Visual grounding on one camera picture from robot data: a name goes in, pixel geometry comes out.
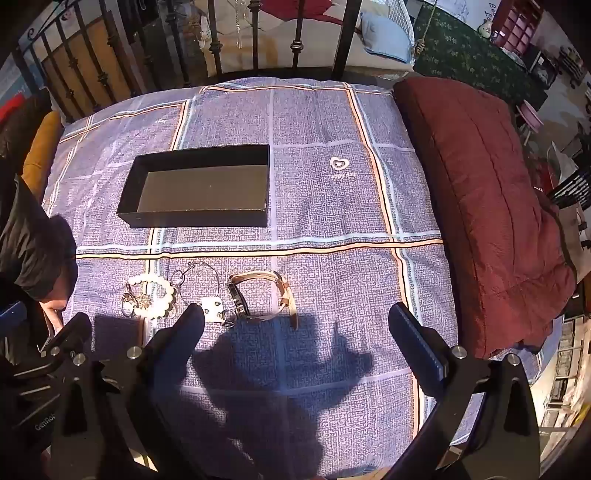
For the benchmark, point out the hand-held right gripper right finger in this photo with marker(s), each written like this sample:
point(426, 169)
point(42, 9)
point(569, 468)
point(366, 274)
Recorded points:
point(415, 344)

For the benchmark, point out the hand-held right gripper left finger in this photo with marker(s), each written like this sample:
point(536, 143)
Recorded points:
point(187, 330)

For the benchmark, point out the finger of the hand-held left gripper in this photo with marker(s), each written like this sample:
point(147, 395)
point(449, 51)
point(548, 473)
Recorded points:
point(69, 332)

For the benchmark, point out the black rectangular box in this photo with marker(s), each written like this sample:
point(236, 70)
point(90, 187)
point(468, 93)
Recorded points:
point(198, 187)

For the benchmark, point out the person's left hand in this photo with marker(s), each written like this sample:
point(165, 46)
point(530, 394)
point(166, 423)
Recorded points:
point(55, 316)

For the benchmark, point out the storage rack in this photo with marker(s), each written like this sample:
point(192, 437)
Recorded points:
point(568, 369)

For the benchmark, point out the blue plaid blanket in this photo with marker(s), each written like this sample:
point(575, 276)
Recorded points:
point(323, 207)

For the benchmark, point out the mustard yellow pillow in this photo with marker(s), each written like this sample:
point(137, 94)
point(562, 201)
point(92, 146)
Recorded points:
point(39, 152)

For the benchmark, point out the dark cloth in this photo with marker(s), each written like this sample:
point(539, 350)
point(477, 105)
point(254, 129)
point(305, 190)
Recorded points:
point(18, 129)

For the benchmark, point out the black chair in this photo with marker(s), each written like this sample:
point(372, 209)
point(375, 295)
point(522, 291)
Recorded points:
point(572, 184)

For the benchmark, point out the pink stool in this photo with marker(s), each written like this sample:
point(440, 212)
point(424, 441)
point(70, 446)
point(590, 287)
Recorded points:
point(531, 115)

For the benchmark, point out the green patterned cloth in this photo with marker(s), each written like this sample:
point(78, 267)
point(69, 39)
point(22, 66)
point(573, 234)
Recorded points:
point(471, 50)

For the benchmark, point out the light blue pillow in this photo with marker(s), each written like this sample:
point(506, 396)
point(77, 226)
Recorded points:
point(385, 34)

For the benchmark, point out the red shelf unit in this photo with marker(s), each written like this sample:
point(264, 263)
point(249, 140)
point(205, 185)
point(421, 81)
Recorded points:
point(521, 23)

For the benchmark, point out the black iron bed frame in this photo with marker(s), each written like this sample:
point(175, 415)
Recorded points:
point(298, 46)

